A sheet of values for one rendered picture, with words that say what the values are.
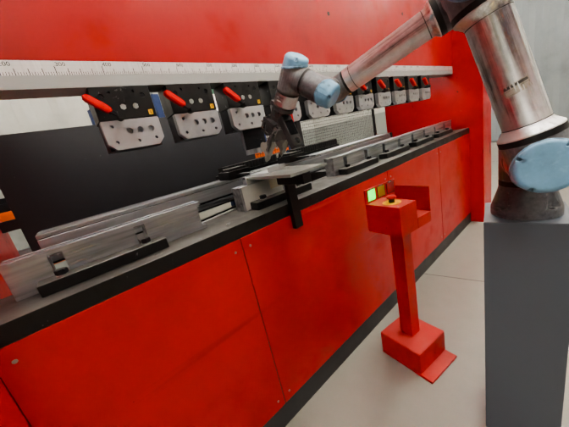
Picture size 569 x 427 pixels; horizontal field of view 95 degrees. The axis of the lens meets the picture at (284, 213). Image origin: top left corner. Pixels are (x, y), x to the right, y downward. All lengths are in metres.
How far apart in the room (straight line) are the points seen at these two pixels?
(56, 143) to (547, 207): 1.65
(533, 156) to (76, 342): 1.08
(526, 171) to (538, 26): 7.73
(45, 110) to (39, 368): 4.62
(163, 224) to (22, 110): 4.39
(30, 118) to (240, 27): 4.31
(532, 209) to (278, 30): 1.04
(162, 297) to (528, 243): 0.99
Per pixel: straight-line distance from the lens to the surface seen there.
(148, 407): 0.97
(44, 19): 0.95
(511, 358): 1.15
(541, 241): 0.93
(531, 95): 0.76
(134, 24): 0.99
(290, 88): 0.88
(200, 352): 0.95
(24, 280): 0.90
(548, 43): 8.41
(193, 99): 0.97
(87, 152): 1.41
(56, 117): 5.25
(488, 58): 0.76
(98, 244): 0.89
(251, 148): 1.07
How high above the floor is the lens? 1.10
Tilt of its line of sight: 15 degrees down
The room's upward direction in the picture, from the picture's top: 13 degrees counter-clockwise
